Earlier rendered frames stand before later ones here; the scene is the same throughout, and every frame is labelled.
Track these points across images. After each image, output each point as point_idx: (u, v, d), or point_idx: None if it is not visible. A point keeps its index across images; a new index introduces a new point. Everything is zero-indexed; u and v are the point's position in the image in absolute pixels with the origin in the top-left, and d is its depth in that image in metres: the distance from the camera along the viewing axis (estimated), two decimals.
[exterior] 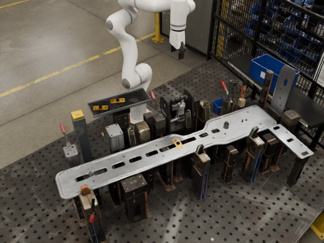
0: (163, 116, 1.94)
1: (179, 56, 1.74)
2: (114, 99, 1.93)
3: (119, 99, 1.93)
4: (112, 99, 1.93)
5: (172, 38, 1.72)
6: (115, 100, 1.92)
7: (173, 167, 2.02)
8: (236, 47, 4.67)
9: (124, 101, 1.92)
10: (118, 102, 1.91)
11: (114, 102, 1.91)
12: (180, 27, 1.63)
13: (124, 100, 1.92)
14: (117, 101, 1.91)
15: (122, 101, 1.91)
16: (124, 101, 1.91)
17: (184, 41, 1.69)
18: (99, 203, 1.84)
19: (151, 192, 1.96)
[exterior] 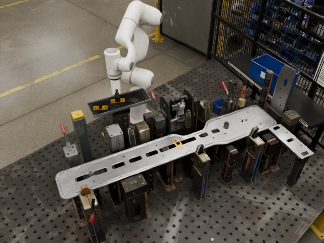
0: (163, 116, 1.94)
1: (115, 99, 1.89)
2: (114, 99, 1.93)
3: (119, 99, 1.93)
4: (112, 99, 1.93)
5: None
6: (115, 100, 1.92)
7: (173, 167, 2.02)
8: (236, 47, 4.67)
9: (124, 101, 1.92)
10: (118, 102, 1.91)
11: (114, 102, 1.91)
12: (113, 77, 1.76)
13: (124, 100, 1.92)
14: (117, 101, 1.91)
15: (122, 101, 1.91)
16: (124, 101, 1.91)
17: (119, 89, 1.81)
18: (99, 203, 1.84)
19: (151, 192, 1.96)
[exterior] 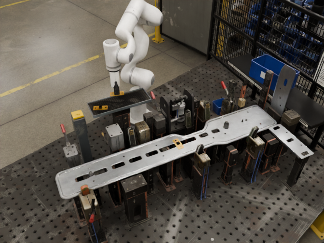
0: (163, 116, 1.94)
1: (114, 92, 1.86)
2: (113, 92, 1.89)
3: (119, 92, 1.89)
4: (111, 92, 1.89)
5: None
6: (114, 93, 1.89)
7: (173, 167, 2.02)
8: (236, 47, 4.67)
9: (124, 93, 1.88)
10: (117, 95, 1.87)
11: (113, 95, 1.87)
12: (112, 69, 1.72)
13: (123, 92, 1.89)
14: (116, 94, 1.87)
15: (121, 94, 1.88)
16: (123, 94, 1.88)
17: (118, 81, 1.77)
18: (99, 203, 1.84)
19: (151, 192, 1.96)
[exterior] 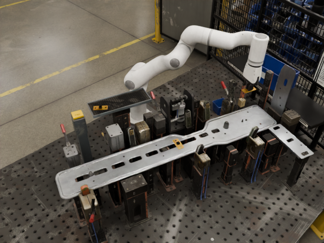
0: (163, 116, 1.94)
1: (249, 88, 1.83)
2: (244, 88, 1.86)
3: None
4: (243, 89, 1.85)
5: (247, 73, 1.77)
6: (246, 89, 1.85)
7: (173, 167, 2.02)
8: (236, 47, 4.67)
9: (255, 88, 1.86)
10: (250, 90, 1.84)
11: (247, 91, 1.84)
12: (258, 64, 1.69)
13: (254, 87, 1.86)
14: (249, 90, 1.84)
15: (253, 89, 1.85)
16: (255, 89, 1.86)
17: (260, 76, 1.75)
18: (99, 203, 1.84)
19: (151, 192, 1.96)
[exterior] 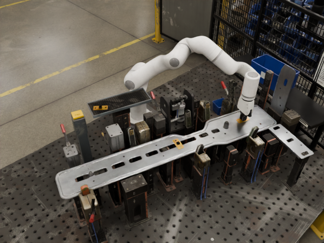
0: (163, 116, 1.94)
1: (243, 118, 1.99)
2: (238, 118, 2.02)
3: None
4: (237, 119, 2.01)
5: (241, 105, 1.93)
6: (240, 119, 2.01)
7: (173, 167, 2.02)
8: (236, 47, 4.67)
9: (249, 118, 2.02)
10: (244, 121, 2.00)
11: (241, 121, 2.00)
12: (251, 99, 1.85)
13: (248, 117, 2.02)
14: (243, 120, 2.00)
15: (247, 119, 2.01)
16: (249, 119, 2.02)
17: (252, 109, 1.91)
18: (99, 203, 1.84)
19: (151, 192, 1.96)
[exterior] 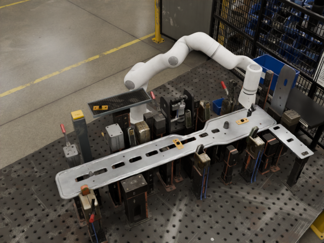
0: (163, 116, 1.94)
1: (248, 114, 1.92)
2: (237, 120, 2.02)
3: (243, 119, 2.03)
4: (236, 120, 2.02)
5: (242, 99, 1.90)
6: (240, 121, 2.02)
7: (173, 167, 2.02)
8: (236, 47, 4.67)
9: (248, 120, 2.03)
10: (244, 122, 2.01)
11: (240, 123, 2.00)
12: (252, 92, 1.82)
13: (247, 119, 2.03)
14: (243, 122, 2.01)
15: (247, 121, 2.02)
16: (248, 120, 2.02)
17: (254, 102, 1.88)
18: (99, 203, 1.84)
19: (151, 192, 1.96)
